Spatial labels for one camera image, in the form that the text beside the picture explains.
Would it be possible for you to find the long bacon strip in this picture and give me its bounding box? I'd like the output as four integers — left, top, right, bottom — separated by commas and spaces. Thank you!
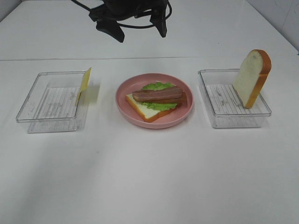
141, 92, 187, 109

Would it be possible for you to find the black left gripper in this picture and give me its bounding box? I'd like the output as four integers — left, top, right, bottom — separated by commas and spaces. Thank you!
89, 0, 168, 42

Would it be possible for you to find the clear plastic bread tray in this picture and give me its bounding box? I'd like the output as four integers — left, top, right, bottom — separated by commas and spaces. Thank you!
198, 69, 271, 128

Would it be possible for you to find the yellow cheese slice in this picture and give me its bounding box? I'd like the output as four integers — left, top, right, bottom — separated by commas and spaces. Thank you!
75, 67, 92, 106

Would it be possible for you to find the pink round plate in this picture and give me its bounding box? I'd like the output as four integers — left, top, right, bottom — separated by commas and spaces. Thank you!
115, 73, 194, 129

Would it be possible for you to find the standing bread slice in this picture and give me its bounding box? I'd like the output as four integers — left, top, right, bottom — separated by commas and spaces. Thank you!
233, 49, 271, 108

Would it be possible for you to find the green lettuce leaf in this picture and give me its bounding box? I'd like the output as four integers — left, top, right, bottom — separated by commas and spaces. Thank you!
141, 82, 179, 111

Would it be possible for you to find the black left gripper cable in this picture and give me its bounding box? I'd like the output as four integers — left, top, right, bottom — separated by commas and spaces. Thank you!
70, 0, 173, 29

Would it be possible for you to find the white bread slice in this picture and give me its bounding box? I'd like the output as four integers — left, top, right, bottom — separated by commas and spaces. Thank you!
125, 94, 182, 123

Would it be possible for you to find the short bacon strip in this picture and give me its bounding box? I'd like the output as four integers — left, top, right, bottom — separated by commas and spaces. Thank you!
132, 86, 183, 102

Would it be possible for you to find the clear plastic ingredient tray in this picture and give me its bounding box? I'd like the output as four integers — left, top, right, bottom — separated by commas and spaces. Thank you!
16, 71, 99, 133

